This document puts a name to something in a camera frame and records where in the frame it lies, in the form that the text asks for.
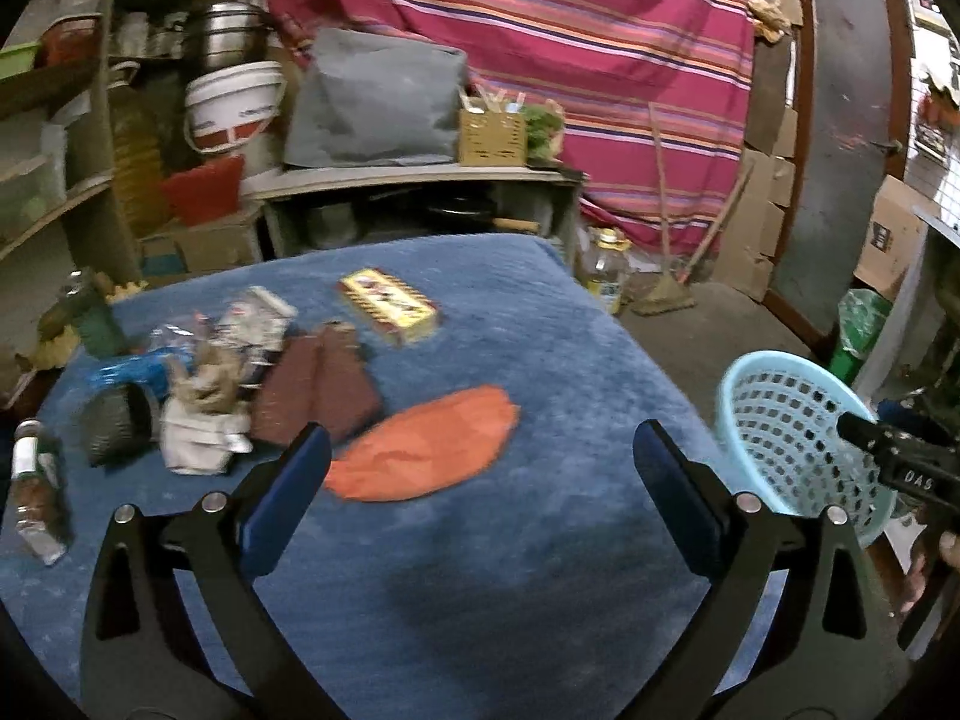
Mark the wooden shelf unit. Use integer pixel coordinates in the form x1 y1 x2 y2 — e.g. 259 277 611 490
0 0 260 278

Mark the green plastic tray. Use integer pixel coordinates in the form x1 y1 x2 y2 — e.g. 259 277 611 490
0 41 42 80

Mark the black and white snack wrapper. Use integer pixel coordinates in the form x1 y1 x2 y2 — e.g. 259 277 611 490
214 285 299 383

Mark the pink striped cloth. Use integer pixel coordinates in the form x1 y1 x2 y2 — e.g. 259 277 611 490
259 0 755 260

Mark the green plastic bag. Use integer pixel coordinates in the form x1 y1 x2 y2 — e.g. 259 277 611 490
829 289 893 383

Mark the grey low bench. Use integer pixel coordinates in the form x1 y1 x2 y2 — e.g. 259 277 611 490
247 163 586 271

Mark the maroon flat packet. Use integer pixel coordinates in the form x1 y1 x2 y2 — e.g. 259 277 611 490
250 334 325 447

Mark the brown cardboard box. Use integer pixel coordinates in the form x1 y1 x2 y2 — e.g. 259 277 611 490
139 214 260 275

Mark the blue plastic bag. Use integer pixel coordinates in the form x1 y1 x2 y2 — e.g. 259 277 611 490
88 352 177 395

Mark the printed cardboard box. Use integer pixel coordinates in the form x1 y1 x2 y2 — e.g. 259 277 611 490
855 175 931 301

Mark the small glass bottle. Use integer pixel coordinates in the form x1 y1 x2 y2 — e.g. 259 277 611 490
11 420 70 566

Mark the green bottle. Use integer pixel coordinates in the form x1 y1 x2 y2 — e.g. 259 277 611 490
64 270 128 357

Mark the stack of cardboard sheets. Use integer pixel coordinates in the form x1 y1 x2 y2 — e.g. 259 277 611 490
712 37 800 301

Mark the crumpled white paper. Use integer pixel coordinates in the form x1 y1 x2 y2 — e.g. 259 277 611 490
160 397 254 475

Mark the grey cushion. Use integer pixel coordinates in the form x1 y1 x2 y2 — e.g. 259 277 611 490
283 28 470 168

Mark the straw broom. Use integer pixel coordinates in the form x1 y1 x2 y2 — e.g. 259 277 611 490
634 101 751 316

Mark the black pan with wooden handle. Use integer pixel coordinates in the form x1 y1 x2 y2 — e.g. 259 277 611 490
427 195 541 235

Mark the orange cloth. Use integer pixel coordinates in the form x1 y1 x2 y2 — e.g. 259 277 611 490
324 385 521 503

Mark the dark wooden door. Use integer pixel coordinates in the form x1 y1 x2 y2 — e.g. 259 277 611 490
765 0 912 338

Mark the light blue plastic basket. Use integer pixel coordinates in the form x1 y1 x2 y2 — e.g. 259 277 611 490
714 352 901 550

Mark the white plastic bucket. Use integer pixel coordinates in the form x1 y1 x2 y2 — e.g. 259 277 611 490
182 61 286 157

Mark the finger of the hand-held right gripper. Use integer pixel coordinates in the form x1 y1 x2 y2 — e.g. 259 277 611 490
836 411 960 517

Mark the red container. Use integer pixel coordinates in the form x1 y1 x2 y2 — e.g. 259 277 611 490
41 15 98 65

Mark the green leafy bunch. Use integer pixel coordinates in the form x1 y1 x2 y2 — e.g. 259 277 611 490
525 101 567 162

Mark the yellow oil jug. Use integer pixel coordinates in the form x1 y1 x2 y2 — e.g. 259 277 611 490
112 64 177 237

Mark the clear bottle with yellow cap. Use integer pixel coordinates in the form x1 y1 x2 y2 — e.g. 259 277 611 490
585 229 631 316

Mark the red plastic basin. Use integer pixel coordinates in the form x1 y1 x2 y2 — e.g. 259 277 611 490
161 156 245 227

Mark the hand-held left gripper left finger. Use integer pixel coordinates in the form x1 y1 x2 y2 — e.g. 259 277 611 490
81 424 335 720

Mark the yellow wicker box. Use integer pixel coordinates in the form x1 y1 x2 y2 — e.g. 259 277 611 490
459 106 528 167

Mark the person's right hand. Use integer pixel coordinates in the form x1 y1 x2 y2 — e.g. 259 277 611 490
906 531 960 612

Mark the maroon cloth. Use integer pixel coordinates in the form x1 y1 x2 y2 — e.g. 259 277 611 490
311 324 383 443

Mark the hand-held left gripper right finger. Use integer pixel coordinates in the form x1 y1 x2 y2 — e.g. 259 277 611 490
634 420 912 720

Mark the yellow patterned box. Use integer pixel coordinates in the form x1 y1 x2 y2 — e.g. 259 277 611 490
337 266 442 347

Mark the brown cloth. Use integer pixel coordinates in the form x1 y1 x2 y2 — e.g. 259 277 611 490
169 345 252 417

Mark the clear plastic wrapper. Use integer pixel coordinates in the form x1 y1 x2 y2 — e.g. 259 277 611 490
146 311 218 361

